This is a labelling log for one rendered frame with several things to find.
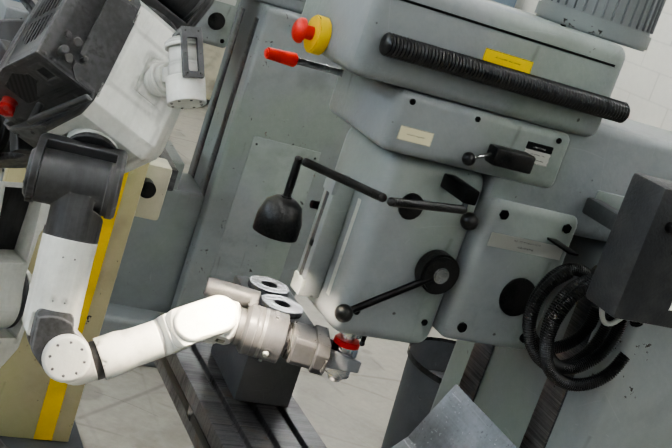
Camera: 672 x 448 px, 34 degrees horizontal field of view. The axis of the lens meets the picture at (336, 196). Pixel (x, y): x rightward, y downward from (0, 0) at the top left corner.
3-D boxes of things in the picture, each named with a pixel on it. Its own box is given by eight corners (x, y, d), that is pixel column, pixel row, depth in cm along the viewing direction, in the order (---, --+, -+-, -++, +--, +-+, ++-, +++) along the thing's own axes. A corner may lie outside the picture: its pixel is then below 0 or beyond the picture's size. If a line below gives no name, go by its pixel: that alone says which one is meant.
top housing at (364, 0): (348, 74, 159) (383, -34, 155) (289, 37, 182) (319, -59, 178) (599, 143, 180) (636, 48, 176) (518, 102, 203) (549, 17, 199)
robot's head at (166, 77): (150, 109, 184) (183, 97, 178) (147, 50, 186) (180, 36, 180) (181, 113, 189) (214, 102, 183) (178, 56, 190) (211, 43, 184)
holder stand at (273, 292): (233, 400, 220) (262, 311, 216) (209, 351, 240) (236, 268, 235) (288, 408, 225) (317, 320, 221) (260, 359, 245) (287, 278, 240)
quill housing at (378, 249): (330, 337, 177) (394, 152, 169) (289, 285, 195) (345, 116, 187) (430, 352, 185) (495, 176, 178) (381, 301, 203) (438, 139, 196)
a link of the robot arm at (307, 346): (335, 341, 184) (267, 321, 182) (317, 392, 186) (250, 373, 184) (331, 314, 196) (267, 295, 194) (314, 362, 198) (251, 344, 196)
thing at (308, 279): (297, 295, 181) (336, 177, 177) (289, 285, 185) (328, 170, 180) (318, 299, 183) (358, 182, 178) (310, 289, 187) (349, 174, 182)
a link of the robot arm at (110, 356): (169, 364, 181) (54, 404, 175) (158, 352, 191) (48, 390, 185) (151, 303, 180) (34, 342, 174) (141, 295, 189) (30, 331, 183)
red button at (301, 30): (294, 43, 166) (302, 18, 165) (286, 38, 170) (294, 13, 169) (314, 49, 168) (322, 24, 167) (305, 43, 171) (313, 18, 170)
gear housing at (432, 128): (380, 151, 166) (402, 88, 164) (324, 108, 187) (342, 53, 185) (555, 193, 181) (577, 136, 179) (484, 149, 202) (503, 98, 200)
